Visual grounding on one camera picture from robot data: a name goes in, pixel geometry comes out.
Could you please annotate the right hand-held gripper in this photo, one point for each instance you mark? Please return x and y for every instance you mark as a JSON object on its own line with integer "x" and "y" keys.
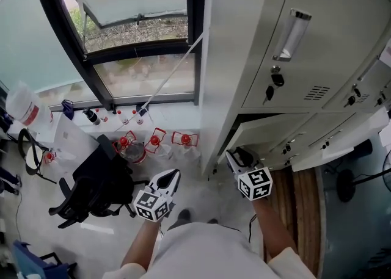
{"x": 255, "y": 184}

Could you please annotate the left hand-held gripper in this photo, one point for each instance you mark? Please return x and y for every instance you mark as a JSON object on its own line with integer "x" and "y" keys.
{"x": 151, "y": 206}

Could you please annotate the grey metal cabinet door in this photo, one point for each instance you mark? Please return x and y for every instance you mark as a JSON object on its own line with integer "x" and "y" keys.
{"x": 275, "y": 131}

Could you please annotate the grey metal locker cabinet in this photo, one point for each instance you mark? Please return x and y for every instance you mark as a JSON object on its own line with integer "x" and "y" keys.
{"x": 244, "y": 27}

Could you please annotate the person's right forearm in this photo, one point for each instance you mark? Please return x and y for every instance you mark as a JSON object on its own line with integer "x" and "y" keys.
{"x": 272, "y": 229}

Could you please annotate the person's left forearm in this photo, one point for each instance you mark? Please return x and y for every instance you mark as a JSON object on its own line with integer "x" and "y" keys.
{"x": 140, "y": 241}

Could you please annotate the person's left dark shoe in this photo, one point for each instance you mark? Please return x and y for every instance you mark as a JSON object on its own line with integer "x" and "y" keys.
{"x": 184, "y": 214}

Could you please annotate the person's dark shoe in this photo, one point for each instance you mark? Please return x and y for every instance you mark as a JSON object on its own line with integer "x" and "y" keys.
{"x": 212, "y": 221}
{"x": 184, "y": 214}

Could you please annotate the clear water jug red label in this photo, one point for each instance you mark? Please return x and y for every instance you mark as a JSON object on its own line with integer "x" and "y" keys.
{"x": 134, "y": 152}

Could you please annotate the person's right dark shoe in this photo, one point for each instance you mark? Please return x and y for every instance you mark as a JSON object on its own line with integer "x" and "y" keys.
{"x": 212, "y": 221}

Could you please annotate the black office chair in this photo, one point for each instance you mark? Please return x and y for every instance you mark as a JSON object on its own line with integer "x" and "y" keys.
{"x": 97, "y": 183}

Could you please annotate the small clear bottle red cap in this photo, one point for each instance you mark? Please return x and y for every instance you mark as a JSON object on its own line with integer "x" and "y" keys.
{"x": 138, "y": 118}
{"x": 102, "y": 116}
{"x": 123, "y": 118}

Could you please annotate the wooden plank step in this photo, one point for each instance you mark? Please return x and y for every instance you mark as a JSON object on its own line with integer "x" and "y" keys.
{"x": 305, "y": 210}

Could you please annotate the person's white shirt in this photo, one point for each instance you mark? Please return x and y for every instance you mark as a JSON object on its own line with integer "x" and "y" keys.
{"x": 207, "y": 253}

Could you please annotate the group of black locker keys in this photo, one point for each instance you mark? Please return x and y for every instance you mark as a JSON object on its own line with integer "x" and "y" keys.
{"x": 277, "y": 81}

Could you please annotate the black standing fan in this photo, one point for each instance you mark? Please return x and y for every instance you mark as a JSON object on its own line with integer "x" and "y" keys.
{"x": 345, "y": 184}

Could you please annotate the black drink bottle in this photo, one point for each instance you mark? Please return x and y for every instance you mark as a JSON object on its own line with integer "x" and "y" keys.
{"x": 91, "y": 116}

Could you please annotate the white water dispenser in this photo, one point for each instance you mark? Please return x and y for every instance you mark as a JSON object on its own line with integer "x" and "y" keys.
{"x": 73, "y": 137}

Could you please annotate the thin white pole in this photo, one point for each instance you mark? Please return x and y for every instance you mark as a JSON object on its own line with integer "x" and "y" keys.
{"x": 173, "y": 73}

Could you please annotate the blue waste bin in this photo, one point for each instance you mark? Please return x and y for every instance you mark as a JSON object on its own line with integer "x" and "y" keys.
{"x": 363, "y": 148}

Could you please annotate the blue bag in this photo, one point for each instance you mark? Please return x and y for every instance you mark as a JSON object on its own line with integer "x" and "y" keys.
{"x": 67, "y": 108}

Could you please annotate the black framed window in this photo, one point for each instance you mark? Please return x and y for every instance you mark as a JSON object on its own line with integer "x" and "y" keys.
{"x": 195, "y": 27}

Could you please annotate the blue chair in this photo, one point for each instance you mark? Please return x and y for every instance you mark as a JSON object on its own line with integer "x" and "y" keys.
{"x": 27, "y": 262}

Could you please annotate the inverted clear dispenser water bottle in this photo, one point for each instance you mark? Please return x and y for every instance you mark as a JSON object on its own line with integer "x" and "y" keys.
{"x": 26, "y": 103}

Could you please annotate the black frame white seat stool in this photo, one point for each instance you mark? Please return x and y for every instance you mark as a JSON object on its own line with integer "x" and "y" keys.
{"x": 33, "y": 157}

